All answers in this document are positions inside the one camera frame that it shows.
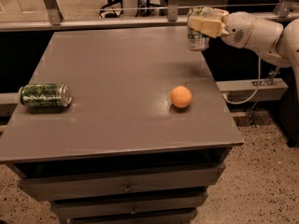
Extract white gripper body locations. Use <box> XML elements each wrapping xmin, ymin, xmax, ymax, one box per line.
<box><xmin>221</xmin><ymin>12</ymin><xmax>255</xmax><ymax>49</ymax></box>

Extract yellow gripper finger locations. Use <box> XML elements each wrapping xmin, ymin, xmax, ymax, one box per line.
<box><xmin>187</xmin><ymin>16</ymin><xmax>229</xmax><ymax>38</ymax></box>
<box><xmin>194</xmin><ymin>7</ymin><xmax>229</xmax><ymax>21</ymax></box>

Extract silver green 7up can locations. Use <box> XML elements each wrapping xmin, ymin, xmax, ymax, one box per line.
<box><xmin>187</xmin><ymin>7</ymin><xmax>209</xmax><ymax>51</ymax></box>

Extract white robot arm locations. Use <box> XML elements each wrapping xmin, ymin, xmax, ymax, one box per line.
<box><xmin>187</xmin><ymin>7</ymin><xmax>299</xmax><ymax>105</ymax></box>

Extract dark green soda can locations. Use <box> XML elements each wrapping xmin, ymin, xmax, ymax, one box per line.
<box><xmin>19</xmin><ymin>83</ymin><xmax>72</xmax><ymax>107</ymax></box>

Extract black office chair base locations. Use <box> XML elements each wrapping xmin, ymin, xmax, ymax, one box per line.
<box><xmin>99</xmin><ymin>0</ymin><xmax>161</xmax><ymax>19</ymax></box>

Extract orange fruit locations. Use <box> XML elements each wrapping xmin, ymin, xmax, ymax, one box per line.
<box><xmin>170</xmin><ymin>86</ymin><xmax>192</xmax><ymax>108</ymax></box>

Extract grey drawer cabinet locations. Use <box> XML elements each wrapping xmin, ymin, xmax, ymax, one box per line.
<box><xmin>0</xmin><ymin>27</ymin><xmax>243</xmax><ymax>224</ymax></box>

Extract grey metal railing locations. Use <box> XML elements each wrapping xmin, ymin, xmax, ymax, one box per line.
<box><xmin>0</xmin><ymin>0</ymin><xmax>298</xmax><ymax>32</ymax></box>

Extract white cable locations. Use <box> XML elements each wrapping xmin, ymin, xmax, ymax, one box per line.
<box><xmin>221</xmin><ymin>56</ymin><xmax>263</xmax><ymax>105</ymax></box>

